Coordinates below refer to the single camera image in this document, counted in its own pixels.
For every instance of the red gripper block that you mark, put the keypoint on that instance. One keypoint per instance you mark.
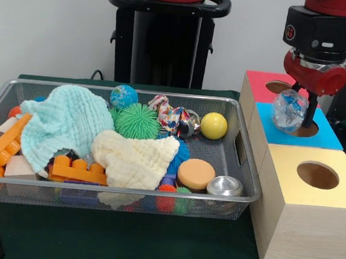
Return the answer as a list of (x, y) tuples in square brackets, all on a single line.
[(314, 79)]

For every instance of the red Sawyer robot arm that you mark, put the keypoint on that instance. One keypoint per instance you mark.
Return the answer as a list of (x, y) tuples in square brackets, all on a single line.
[(318, 30)]

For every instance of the wooden three-hole box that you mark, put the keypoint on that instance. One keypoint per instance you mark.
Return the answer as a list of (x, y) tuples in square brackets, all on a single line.
[(303, 223)]

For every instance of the yellow ball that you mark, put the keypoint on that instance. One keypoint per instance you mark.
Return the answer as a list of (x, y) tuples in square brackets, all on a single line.
[(213, 126)]

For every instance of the silver metal tin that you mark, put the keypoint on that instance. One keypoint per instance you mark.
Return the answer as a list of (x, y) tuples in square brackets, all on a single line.
[(225, 185)]

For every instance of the round orange sponge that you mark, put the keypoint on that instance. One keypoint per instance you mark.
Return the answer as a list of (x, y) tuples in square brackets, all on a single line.
[(196, 173)]

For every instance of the green spiky ball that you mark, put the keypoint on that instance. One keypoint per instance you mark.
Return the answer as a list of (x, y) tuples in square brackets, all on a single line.
[(137, 122)]

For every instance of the blue globe ball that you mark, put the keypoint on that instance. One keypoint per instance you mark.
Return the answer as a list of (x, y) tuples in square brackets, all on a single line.
[(124, 96)]

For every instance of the cream knitted cloth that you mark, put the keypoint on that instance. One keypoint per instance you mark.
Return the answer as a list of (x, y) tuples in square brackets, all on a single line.
[(134, 162)]

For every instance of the mint green cloth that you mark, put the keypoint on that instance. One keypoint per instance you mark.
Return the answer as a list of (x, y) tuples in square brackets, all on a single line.
[(65, 121)]

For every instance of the long orange toy brick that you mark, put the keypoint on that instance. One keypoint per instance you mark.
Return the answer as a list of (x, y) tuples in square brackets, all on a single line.
[(4, 143)]

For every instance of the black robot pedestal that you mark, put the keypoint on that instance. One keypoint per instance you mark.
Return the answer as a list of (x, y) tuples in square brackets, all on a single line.
[(167, 45)]

